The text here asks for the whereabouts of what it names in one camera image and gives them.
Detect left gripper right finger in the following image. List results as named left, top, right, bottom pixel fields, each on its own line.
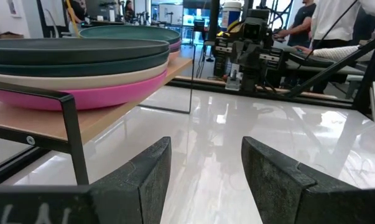
left=241, top=136, right=361, bottom=224

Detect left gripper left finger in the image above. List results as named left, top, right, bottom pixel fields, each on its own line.
left=88, top=136, right=172, bottom=224

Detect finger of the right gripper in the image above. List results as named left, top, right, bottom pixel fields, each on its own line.
left=251, top=70, right=262, bottom=91
left=240, top=70, right=252, bottom=91

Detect purple plate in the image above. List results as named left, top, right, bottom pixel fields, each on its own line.
left=168, top=39, right=182, bottom=53

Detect salmon pink plate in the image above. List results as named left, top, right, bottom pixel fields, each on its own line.
left=168, top=49, right=181, bottom=65

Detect magenta pink plate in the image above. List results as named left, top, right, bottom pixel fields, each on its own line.
left=0, top=70, right=169, bottom=111

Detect teal plate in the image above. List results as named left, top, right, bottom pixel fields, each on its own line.
left=78, top=24, right=182, bottom=45

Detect beige plate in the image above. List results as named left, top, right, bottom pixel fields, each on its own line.
left=0, top=60, right=169, bottom=91

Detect dark green plate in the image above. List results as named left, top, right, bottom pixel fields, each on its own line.
left=0, top=49, right=170, bottom=78

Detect dark grey plate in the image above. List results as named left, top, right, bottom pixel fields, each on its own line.
left=0, top=37, right=170, bottom=65

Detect person's forearm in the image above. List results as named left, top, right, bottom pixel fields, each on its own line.
left=312, top=45, right=361, bottom=62

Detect wooden shelf black metal legs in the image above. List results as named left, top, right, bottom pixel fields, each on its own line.
left=0, top=43, right=197, bottom=187

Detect white blue container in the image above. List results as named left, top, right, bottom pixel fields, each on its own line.
left=220, top=1, right=243, bottom=31

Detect black pillar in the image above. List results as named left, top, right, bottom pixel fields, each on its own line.
left=207, top=0, right=221, bottom=43

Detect person's hand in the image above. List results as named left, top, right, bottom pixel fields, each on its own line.
left=294, top=45, right=315, bottom=55

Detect person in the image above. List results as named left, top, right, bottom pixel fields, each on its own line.
left=124, top=0, right=136, bottom=23
left=311, top=0, right=375, bottom=50
left=272, top=0, right=318, bottom=48
left=64, top=0, right=89, bottom=25

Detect brown cardboard box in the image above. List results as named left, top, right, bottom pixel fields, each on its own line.
left=0, top=30, right=25, bottom=40

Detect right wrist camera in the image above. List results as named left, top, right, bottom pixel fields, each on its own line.
left=242, top=21, right=263, bottom=40

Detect thin black cable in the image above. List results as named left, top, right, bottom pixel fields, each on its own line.
left=301, top=0, right=359, bottom=60

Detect yellow hanging cable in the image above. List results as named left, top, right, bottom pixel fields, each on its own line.
left=65, top=0, right=81, bottom=39

